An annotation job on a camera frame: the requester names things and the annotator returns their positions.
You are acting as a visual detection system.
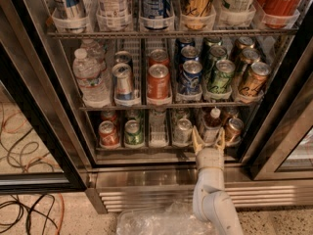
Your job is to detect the clear water bottle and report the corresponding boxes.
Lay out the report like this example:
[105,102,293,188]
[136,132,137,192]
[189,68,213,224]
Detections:
[81,39,107,71]
[72,48,111,108]

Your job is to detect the blue can middle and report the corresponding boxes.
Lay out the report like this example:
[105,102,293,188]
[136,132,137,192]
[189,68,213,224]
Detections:
[179,46,200,65]

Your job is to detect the green can bottom front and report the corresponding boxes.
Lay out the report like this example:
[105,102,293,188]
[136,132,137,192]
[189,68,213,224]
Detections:
[124,119,144,145]

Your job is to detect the orange can front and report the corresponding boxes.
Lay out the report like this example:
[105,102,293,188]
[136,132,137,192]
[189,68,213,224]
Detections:
[148,64,170,99]

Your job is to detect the blue white can top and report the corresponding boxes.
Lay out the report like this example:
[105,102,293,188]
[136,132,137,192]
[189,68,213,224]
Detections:
[141,0,171,30]

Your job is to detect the red can bottom front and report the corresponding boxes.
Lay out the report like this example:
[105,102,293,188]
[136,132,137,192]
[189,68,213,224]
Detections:
[98,120,119,146]

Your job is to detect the green can middle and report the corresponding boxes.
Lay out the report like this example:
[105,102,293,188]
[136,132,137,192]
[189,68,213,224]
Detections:
[204,45,228,70]

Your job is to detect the red can bottom rear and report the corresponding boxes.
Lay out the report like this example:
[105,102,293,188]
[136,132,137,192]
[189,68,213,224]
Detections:
[101,111,118,124]

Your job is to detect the red can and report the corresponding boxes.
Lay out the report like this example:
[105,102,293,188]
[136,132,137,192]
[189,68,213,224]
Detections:
[98,120,119,146]
[101,111,118,124]

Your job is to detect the gold can front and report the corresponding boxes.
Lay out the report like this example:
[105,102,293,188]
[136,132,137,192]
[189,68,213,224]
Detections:
[238,62,270,97]

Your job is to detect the silver blue can front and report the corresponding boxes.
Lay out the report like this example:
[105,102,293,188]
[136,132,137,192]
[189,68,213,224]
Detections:
[112,63,134,100]

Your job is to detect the orange can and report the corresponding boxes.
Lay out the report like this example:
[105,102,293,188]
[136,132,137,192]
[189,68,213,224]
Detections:
[149,49,169,67]
[148,64,170,99]

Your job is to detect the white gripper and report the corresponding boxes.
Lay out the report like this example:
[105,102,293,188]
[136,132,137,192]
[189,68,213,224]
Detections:
[192,126,226,170]

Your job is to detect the clear plastic bin on floor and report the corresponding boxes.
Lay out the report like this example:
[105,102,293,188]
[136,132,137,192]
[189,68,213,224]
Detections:
[116,202,218,235]

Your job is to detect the gold can middle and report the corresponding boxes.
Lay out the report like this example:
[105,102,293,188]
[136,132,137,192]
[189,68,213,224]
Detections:
[235,47,260,73]

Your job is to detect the black cable on floor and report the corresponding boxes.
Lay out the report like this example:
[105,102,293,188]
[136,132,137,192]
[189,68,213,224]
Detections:
[0,193,59,235]

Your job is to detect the red cola bottle top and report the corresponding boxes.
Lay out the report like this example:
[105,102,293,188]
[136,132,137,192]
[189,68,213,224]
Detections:
[256,0,300,28]

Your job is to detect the clear water bottle front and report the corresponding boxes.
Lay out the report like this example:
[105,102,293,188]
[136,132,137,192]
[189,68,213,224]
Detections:
[72,48,111,108]

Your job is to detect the green can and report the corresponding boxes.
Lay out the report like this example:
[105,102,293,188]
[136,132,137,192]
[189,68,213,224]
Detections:
[126,110,143,122]
[207,60,235,94]
[124,119,144,145]
[204,45,228,70]
[202,37,222,52]

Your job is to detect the silver blue can rear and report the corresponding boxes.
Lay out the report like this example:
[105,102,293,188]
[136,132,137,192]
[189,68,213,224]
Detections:
[114,50,133,67]

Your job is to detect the gold can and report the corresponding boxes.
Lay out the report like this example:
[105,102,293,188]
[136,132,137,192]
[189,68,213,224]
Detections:
[230,36,255,60]
[238,62,270,97]
[235,47,260,73]

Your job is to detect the right glass fridge door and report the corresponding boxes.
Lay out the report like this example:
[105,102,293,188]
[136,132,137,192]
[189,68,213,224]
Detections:
[250,74,313,180]

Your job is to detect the orange can rear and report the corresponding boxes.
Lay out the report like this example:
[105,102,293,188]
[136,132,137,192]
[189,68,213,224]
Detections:
[149,49,169,67]

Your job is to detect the clear water bottle rear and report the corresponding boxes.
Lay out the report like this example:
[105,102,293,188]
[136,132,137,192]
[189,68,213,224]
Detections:
[81,39,107,71]

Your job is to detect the brown bottle with white cap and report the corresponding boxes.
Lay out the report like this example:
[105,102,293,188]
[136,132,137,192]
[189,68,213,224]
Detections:
[200,108,222,144]

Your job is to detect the copper can bottom rear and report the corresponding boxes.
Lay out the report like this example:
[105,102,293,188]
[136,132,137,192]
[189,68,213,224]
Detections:
[222,107,239,121]

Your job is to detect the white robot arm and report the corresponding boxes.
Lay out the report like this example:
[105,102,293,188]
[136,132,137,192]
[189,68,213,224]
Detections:
[192,126,244,235]

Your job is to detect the gold can rear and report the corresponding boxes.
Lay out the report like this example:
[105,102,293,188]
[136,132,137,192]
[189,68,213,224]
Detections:
[230,36,255,60]

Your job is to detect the white label bottle top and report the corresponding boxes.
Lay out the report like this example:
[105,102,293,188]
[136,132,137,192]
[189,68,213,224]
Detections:
[98,0,131,30]

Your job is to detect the glass fridge door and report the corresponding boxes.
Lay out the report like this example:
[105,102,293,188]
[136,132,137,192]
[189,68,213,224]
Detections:
[250,74,313,180]
[0,0,89,194]

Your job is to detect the middle wire shelf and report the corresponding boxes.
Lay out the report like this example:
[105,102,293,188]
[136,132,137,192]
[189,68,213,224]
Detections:
[78,101,260,112]

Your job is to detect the yellow tall can top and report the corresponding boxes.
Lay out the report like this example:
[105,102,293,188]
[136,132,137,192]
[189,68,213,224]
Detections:
[180,0,213,30]

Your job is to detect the upper wire shelf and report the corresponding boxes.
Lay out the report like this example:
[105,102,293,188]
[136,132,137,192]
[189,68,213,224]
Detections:
[47,28,298,39]

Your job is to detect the copper can bottom front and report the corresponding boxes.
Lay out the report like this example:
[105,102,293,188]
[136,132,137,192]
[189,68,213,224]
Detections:
[225,117,244,142]

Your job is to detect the wire shelf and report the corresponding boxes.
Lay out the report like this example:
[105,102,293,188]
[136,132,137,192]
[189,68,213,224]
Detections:
[47,28,298,39]
[78,101,260,112]

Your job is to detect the orange cable on floor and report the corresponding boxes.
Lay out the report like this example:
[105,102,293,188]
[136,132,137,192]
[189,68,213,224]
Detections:
[54,193,65,235]

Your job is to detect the silver blue tall can top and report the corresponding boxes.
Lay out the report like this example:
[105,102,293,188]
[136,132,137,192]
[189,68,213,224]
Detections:
[52,0,86,33]

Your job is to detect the green can bottom rear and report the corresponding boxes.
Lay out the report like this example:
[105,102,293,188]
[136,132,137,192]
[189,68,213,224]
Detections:
[126,110,143,122]

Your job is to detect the silver can bottom rear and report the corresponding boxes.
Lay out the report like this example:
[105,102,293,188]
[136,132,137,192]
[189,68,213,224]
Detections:
[172,109,190,122]

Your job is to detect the silver can bottom front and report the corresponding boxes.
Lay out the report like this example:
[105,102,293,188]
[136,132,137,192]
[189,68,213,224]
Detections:
[173,118,193,144]

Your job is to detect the copper can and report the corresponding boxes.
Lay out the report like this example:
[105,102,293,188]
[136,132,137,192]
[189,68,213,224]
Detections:
[222,107,239,121]
[225,117,244,142]

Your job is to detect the left glass fridge door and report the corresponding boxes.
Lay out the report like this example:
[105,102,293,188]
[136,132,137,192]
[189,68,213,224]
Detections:
[0,0,89,194]

